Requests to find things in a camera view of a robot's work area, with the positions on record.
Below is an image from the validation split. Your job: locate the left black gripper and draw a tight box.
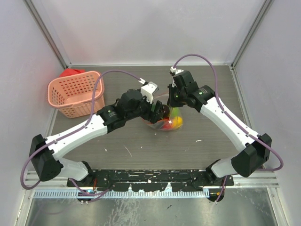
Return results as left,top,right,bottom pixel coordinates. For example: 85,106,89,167
126,93,163,123

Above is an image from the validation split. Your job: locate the red yellow toy mango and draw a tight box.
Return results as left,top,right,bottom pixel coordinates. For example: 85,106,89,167
159,119,174,130

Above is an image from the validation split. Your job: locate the light green toy apple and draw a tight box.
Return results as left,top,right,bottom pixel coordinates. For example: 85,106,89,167
169,107,182,118

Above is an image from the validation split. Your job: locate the clear zip top bag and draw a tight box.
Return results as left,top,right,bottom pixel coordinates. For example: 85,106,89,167
143,92,183,131

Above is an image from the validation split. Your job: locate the yellow toy pear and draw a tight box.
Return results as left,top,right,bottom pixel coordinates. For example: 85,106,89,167
172,116,183,128

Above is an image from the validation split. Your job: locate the pink plastic basket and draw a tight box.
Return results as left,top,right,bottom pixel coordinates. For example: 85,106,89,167
48,71,105,118

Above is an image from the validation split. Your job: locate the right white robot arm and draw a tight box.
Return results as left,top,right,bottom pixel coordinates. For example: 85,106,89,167
167,67,272,186

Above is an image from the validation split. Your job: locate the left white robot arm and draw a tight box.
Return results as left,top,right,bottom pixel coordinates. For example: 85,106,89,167
30,89,164,186

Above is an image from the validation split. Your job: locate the red cloth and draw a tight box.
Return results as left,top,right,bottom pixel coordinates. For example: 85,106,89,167
59,68,86,78

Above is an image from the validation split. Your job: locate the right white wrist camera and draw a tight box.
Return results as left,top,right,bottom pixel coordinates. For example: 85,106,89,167
170,66,184,76

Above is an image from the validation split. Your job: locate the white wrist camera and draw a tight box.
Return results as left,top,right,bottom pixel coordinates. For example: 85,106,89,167
139,78,159,104
170,66,184,76

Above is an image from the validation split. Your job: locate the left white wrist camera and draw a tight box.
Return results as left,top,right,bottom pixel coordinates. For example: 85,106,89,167
139,78,159,104

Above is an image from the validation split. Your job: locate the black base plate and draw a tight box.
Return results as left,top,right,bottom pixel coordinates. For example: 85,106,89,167
76,169,223,192

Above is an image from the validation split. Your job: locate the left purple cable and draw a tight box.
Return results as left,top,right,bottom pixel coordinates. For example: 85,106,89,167
20,70,146,203

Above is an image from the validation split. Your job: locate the white slotted cable duct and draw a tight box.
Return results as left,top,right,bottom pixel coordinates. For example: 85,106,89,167
33,189,210,199

